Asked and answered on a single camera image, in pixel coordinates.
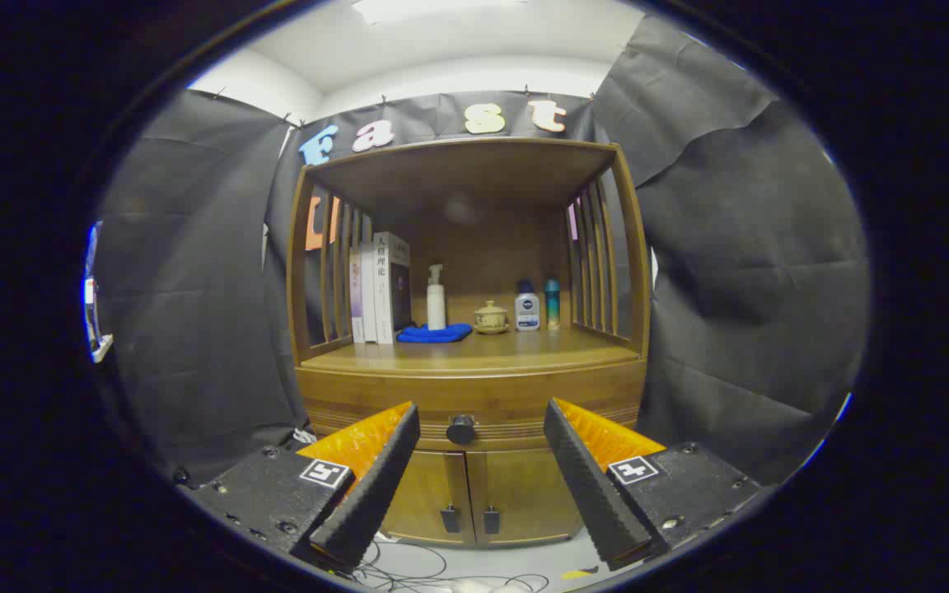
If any white and blue equipment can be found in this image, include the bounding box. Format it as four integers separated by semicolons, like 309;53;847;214
83;221;115;363

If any beige lidded ceramic cup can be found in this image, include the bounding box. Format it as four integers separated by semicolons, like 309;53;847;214
474;300;510;335

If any ceiling light panel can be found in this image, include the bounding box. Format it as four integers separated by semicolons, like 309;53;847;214
351;0;529;24

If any tangle of black cables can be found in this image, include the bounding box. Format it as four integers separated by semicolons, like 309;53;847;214
355;535;549;593

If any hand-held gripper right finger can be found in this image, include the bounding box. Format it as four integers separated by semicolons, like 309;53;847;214
543;398;764;572

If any wooden cabinet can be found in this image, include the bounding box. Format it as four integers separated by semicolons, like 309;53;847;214
287;138;652;549

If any white pump bottle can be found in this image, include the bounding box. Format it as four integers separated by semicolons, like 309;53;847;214
427;264;447;332

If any thick white and dark book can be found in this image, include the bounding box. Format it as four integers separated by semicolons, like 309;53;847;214
372;232;412;345

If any wooden countertop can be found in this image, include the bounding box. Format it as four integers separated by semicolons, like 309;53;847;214
297;323;647;378

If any wooden cabinet door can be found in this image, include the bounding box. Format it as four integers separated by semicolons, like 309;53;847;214
382;450;475;546
468;449;584;546

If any wooden drawer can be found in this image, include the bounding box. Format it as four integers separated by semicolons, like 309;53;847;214
296;361;648;454

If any white bottle with blue cap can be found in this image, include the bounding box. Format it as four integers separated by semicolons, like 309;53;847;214
515;280;541;332

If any folded blue cloth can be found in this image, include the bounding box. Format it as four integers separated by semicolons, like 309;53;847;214
397;323;474;344

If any thin purple-spined book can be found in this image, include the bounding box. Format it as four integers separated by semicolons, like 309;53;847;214
349;247;366;343

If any thin white book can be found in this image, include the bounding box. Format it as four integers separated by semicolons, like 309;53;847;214
359;243;378;343

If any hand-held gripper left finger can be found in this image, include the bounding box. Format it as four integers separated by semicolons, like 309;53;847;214
182;401;422;573

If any black backdrop cloth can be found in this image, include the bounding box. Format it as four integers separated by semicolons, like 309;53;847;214
91;12;871;487

